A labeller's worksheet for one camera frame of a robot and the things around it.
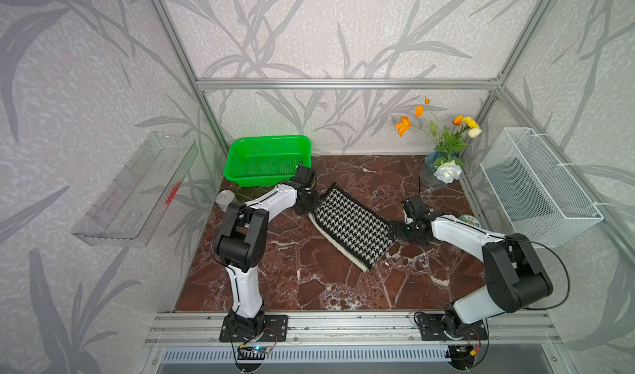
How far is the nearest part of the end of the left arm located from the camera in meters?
0.74

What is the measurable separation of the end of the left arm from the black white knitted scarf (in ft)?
0.23

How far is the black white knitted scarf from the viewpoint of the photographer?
2.88 feet
